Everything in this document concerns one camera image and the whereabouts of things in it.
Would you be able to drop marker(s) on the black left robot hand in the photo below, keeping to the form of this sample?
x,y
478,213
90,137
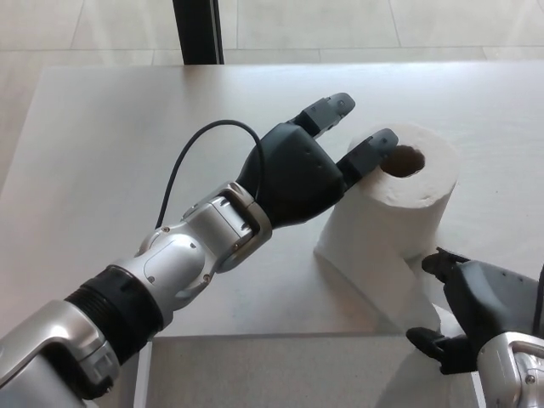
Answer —
x,y
297,174

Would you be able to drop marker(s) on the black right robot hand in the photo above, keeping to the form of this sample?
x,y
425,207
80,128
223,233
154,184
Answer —
x,y
493,302

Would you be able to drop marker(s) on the white toilet paper roll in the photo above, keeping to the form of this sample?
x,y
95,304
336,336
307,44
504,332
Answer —
x,y
425,221

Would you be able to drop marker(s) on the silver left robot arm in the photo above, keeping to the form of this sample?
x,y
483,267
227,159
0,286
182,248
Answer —
x,y
174,263

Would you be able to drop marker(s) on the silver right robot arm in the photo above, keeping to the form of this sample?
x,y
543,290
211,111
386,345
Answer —
x,y
518,374

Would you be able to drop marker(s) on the white table leg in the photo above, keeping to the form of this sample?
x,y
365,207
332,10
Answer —
x,y
478,391
143,382

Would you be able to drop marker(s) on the black vertical post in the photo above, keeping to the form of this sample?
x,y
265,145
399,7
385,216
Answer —
x,y
198,32

